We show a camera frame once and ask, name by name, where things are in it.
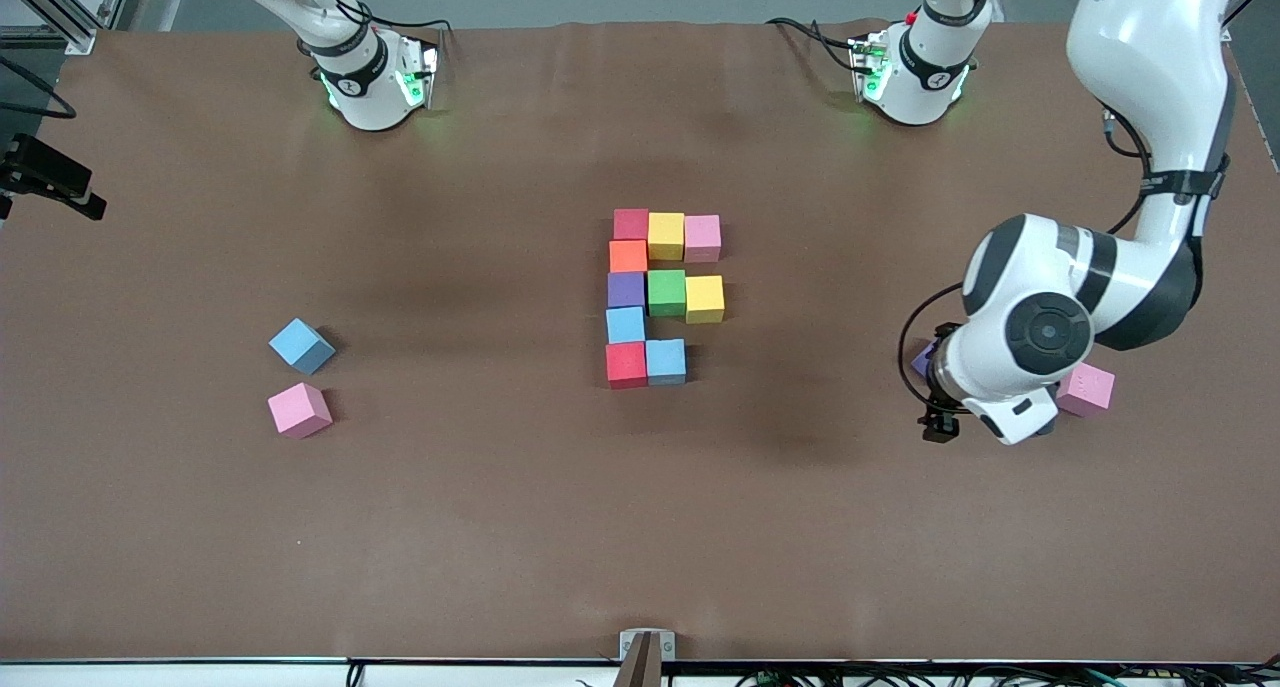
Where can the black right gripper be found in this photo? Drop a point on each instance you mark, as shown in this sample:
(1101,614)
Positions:
(45,165)

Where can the purple foam cube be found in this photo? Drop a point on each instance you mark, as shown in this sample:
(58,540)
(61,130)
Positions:
(921,360)
(626,290)

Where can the yellow foam cube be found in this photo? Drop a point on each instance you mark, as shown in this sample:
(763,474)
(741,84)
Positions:
(705,298)
(667,235)

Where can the blue foam cube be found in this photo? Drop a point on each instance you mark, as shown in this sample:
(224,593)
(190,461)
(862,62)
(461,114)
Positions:
(300,345)
(666,360)
(626,324)

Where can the green foam cube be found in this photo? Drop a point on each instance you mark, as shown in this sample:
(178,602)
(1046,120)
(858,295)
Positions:
(667,292)

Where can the red foam cube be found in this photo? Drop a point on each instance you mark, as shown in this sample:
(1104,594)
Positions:
(631,224)
(627,364)

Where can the orange foam cube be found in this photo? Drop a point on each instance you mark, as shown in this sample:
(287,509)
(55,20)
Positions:
(629,256)

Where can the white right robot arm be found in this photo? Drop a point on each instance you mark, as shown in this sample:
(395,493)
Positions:
(365,87)

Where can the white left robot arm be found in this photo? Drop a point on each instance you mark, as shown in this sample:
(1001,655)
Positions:
(1150,67)

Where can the pink dotted foam cube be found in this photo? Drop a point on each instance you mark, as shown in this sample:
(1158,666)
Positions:
(1090,389)

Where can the brown table mat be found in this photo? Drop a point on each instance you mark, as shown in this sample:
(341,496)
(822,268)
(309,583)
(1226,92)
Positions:
(640,547)

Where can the aluminium frame profile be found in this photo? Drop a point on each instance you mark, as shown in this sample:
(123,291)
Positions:
(70,27)

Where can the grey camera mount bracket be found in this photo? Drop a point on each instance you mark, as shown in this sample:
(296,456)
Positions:
(647,657)

